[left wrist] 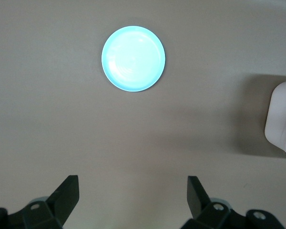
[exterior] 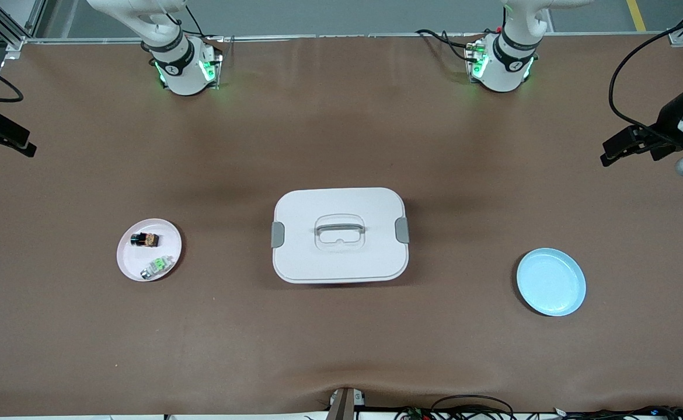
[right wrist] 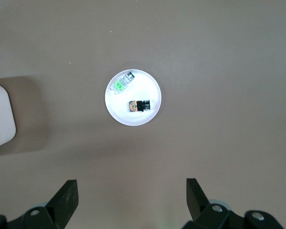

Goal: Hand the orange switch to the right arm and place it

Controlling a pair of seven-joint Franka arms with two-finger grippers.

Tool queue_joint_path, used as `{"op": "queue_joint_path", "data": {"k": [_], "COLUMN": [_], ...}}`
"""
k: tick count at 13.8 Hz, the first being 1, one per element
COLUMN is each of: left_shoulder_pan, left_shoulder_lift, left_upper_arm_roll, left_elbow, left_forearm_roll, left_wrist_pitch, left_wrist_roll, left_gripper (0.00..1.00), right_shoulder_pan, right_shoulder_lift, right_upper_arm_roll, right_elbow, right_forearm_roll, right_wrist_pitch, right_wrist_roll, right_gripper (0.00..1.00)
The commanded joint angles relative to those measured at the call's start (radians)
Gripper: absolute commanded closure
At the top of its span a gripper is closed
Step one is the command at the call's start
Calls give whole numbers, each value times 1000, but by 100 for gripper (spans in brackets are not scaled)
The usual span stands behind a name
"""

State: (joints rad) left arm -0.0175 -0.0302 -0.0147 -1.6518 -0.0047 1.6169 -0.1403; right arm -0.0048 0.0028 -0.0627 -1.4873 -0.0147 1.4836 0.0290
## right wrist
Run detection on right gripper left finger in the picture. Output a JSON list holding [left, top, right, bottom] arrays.
[[21, 180, 80, 229]]

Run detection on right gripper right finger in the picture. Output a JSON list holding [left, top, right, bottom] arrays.
[[183, 178, 244, 229]]

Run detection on orange and black switch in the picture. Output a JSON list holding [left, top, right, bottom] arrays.
[[128, 98, 152, 113]]

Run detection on white lidded box grey latches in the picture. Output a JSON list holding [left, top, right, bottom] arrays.
[[0, 83, 17, 156]]

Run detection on pale pink round plate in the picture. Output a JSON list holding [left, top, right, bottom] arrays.
[[104, 68, 163, 127]]

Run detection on green and white switch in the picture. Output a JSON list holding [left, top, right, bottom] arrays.
[[110, 71, 135, 96]]

